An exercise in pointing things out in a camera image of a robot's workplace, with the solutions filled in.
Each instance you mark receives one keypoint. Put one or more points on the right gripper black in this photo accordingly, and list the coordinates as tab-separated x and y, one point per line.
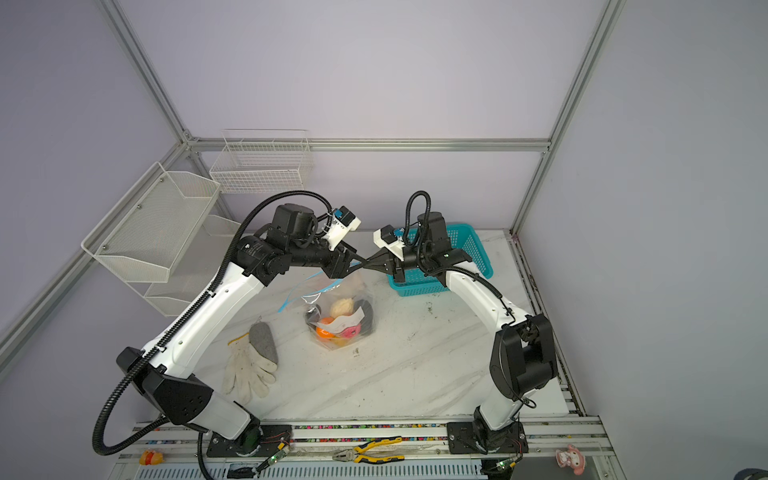
387	265

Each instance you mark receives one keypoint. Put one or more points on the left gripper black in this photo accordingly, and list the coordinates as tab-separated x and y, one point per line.
340	263

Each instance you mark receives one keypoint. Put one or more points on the cream round toy food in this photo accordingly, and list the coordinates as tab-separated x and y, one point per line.
342	307

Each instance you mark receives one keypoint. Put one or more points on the clear zip top bag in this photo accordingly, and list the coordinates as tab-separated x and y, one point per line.
311	299

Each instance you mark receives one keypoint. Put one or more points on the dark avocado toy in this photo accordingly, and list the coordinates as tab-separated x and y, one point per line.
367	322

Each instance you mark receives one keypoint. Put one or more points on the pink apple toy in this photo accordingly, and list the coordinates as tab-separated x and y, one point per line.
351	332

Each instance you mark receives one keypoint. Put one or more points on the smooth orange toy fruit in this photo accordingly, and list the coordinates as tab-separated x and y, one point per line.
322	333

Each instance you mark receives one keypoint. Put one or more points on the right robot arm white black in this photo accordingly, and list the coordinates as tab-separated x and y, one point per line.
523	357

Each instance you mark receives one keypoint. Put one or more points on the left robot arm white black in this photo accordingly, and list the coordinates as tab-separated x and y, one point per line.
163	370

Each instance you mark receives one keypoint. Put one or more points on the white work glove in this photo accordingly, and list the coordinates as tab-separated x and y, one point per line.
247	373

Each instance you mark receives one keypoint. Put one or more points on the white mesh two-tier shelf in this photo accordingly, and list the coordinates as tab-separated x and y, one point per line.
162	239

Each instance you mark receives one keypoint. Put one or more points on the pink white plush toy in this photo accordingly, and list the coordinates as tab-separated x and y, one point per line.
571	457

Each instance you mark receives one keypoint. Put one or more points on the yellow rubber duck toy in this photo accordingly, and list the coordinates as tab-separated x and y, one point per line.
151	458

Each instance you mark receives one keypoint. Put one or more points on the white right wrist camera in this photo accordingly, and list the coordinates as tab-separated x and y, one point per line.
387	236

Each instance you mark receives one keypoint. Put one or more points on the white wire wall basket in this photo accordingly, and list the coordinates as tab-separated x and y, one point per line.
255	161

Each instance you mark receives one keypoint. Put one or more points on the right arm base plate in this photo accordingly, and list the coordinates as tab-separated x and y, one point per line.
473	438

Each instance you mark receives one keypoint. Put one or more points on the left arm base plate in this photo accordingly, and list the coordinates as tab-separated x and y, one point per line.
260	442

